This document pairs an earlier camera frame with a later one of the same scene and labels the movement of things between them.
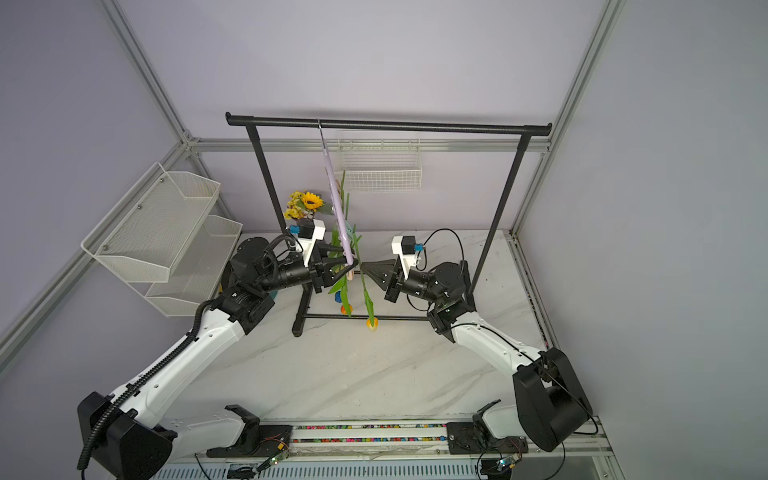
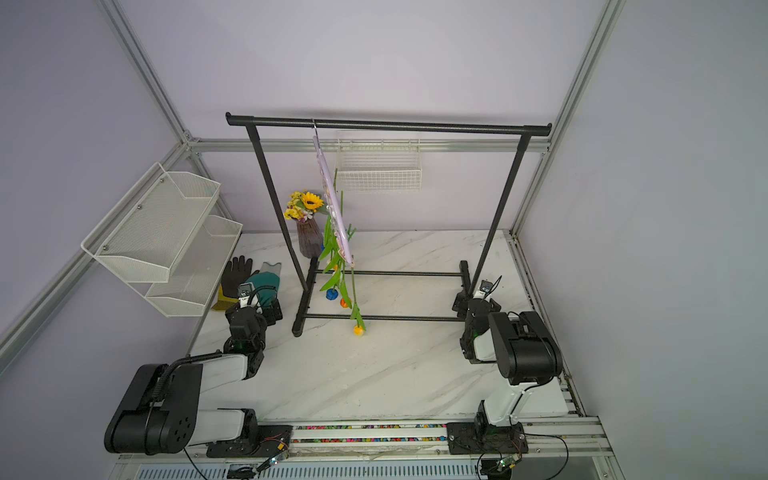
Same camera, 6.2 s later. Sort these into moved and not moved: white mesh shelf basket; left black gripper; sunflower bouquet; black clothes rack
Moved: left black gripper
Not moved: white mesh shelf basket; sunflower bouquet; black clothes rack
